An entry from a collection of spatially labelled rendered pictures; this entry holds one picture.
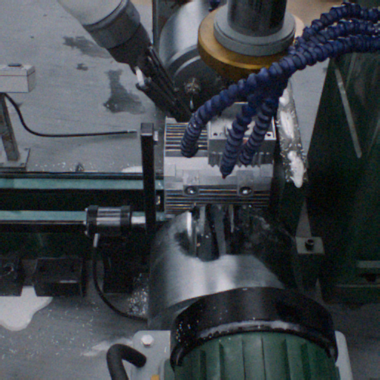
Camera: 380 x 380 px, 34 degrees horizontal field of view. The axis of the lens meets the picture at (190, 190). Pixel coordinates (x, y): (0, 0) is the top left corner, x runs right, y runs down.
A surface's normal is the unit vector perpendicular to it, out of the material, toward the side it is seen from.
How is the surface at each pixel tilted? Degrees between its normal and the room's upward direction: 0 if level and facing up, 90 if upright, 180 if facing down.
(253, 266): 13
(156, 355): 0
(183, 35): 36
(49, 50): 0
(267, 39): 0
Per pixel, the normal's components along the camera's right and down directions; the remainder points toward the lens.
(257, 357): -0.06, -0.66
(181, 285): -0.57, -0.54
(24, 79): 0.02, 0.34
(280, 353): 0.25, -0.64
